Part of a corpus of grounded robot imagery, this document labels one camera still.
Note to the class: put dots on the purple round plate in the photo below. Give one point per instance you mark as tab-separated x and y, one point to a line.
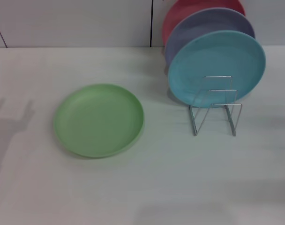
191	30

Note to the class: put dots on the light green round plate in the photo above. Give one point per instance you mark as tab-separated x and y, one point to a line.
98	120

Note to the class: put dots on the light blue round plate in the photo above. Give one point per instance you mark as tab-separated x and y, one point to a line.
215	58

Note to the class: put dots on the red round plate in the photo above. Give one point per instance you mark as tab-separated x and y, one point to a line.
180	11

